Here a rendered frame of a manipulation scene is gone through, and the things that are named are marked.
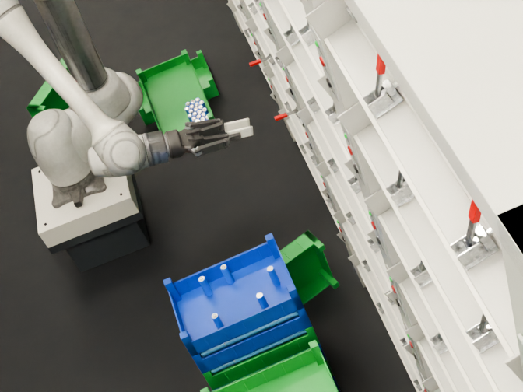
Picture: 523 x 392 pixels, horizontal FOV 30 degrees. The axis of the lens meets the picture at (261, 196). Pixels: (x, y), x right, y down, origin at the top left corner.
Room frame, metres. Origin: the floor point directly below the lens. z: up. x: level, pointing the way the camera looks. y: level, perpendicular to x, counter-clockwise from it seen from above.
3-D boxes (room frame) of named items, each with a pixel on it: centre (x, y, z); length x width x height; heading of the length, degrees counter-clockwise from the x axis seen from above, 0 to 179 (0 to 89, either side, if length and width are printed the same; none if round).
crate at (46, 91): (3.09, 0.54, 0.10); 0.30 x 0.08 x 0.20; 141
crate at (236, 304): (1.58, 0.16, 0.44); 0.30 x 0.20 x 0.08; 90
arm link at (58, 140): (2.42, 0.51, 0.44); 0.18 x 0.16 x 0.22; 116
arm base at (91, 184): (2.39, 0.52, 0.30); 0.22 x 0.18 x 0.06; 175
